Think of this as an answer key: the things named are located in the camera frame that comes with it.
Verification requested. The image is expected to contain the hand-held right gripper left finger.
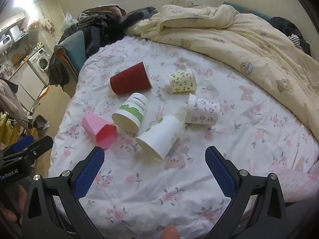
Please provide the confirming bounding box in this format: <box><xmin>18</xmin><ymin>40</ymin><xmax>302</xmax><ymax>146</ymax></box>
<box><xmin>21</xmin><ymin>146</ymin><xmax>105</xmax><ymax>239</ymax></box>

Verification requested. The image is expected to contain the grey trash bin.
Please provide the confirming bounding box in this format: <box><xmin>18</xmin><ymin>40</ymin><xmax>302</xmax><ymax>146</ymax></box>
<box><xmin>32</xmin><ymin>115</ymin><xmax>49</xmax><ymax>136</ymax></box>

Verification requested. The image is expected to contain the person's left hand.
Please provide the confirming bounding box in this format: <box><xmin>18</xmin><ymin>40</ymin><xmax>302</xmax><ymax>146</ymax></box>
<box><xmin>0</xmin><ymin>185</ymin><xmax>28</xmax><ymax>226</ymax></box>

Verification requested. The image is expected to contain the cream bear-print quilt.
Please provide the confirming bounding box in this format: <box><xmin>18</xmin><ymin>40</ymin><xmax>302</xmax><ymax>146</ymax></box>
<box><xmin>125</xmin><ymin>4</ymin><xmax>319</xmax><ymax>155</ymax></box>

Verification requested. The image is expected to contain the white pink-patterned paper cup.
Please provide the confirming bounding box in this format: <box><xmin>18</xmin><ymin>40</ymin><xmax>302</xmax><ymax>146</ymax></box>
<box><xmin>184</xmin><ymin>93</ymin><xmax>220</xmax><ymax>125</ymax></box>

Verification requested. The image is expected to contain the teal headboard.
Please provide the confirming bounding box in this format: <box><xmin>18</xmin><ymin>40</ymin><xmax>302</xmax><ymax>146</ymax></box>
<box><xmin>223</xmin><ymin>1</ymin><xmax>272</xmax><ymax>23</ymax></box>

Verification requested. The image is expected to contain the yellow patterned paper cup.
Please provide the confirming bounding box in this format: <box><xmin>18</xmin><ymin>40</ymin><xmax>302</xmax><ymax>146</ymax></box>
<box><xmin>169</xmin><ymin>68</ymin><xmax>197</xmax><ymax>94</ymax></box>

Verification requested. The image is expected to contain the dark cloth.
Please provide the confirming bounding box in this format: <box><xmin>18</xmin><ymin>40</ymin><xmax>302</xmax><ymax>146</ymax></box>
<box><xmin>270</xmin><ymin>17</ymin><xmax>312</xmax><ymax>56</ymax></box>

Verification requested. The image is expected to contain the striped cloth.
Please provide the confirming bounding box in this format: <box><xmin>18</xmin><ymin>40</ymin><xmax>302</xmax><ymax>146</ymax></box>
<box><xmin>288</xmin><ymin>33</ymin><xmax>303</xmax><ymax>49</ymax></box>

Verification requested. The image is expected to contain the white wall cabinet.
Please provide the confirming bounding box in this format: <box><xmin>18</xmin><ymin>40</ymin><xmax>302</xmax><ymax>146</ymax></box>
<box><xmin>0</xmin><ymin>11</ymin><xmax>27</xmax><ymax>31</ymax></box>

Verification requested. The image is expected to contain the red ribbed paper cup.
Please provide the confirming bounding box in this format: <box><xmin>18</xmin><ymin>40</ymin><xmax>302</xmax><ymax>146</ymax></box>
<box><xmin>109</xmin><ymin>61</ymin><xmax>153</xmax><ymax>95</ymax></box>

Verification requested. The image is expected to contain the cream pillow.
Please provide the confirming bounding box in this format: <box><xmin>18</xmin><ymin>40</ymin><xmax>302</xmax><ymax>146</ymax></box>
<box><xmin>173</xmin><ymin>0</ymin><xmax>201</xmax><ymax>8</ymax></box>

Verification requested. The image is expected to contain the floral white bed sheet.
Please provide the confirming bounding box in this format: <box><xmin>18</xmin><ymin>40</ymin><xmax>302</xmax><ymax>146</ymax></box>
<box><xmin>48</xmin><ymin>35</ymin><xmax>319</xmax><ymax>239</ymax></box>

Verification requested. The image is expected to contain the plain white paper cup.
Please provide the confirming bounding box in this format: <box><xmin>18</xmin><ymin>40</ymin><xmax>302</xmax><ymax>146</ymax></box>
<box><xmin>136</xmin><ymin>114</ymin><xmax>184</xmax><ymax>162</ymax></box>

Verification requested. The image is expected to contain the white green-label paper cup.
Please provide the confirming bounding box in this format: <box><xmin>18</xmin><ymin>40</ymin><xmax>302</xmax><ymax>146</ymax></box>
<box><xmin>111</xmin><ymin>93</ymin><xmax>149</xmax><ymax>133</ymax></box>

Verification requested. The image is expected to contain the yellow rack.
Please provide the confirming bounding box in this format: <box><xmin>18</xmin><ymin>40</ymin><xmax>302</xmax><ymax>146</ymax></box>
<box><xmin>0</xmin><ymin>113</ymin><xmax>22</xmax><ymax>147</ymax></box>

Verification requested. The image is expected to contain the white washing machine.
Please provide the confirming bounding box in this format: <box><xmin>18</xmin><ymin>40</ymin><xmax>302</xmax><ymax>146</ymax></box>
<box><xmin>27</xmin><ymin>46</ymin><xmax>51</xmax><ymax>80</ymax></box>

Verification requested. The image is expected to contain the pink faceted cup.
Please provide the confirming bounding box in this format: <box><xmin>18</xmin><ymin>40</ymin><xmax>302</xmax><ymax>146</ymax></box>
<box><xmin>81</xmin><ymin>113</ymin><xmax>117</xmax><ymax>149</ymax></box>

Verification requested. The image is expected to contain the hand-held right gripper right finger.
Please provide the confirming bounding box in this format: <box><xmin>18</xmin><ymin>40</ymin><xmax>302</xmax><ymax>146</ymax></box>
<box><xmin>205</xmin><ymin>146</ymin><xmax>287</xmax><ymax>239</ymax></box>

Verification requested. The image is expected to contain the beige hanging garment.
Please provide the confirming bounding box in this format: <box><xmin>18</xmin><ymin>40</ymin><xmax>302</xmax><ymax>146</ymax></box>
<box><xmin>0</xmin><ymin>78</ymin><xmax>29</xmax><ymax>127</ymax></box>

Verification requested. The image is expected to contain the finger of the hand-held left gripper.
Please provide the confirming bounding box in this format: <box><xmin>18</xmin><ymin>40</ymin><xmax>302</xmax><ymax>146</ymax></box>
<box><xmin>15</xmin><ymin>136</ymin><xmax>54</xmax><ymax>165</ymax></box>
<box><xmin>0</xmin><ymin>135</ymin><xmax>34</xmax><ymax>155</ymax></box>

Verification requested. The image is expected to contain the pile of dark clothes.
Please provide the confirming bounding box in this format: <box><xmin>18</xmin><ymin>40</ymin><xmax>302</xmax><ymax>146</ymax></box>
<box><xmin>48</xmin><ymin>5</ymin><xmax>160</xmax><ymax>87</ymax></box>

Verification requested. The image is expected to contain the white plastic bag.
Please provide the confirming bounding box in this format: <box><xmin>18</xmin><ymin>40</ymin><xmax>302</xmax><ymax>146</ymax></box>
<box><xmin>61</xmin><ymin>12</ymin><xmax>78</xmax><ymax>30</ymax></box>

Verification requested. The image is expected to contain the white low cabinet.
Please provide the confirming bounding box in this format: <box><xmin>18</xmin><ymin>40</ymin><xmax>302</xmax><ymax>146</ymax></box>
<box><xmin>10</xmin><ymin>62</ymin><xmax>48</xmax><ymax>110</ymax></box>

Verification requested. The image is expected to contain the white kitchen appliance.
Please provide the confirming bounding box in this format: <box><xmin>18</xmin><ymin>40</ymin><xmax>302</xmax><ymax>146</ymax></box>
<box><xmin>0</xmin><ymin>25</ymin><xmax>25</xmax><ymax>50</ymax></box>

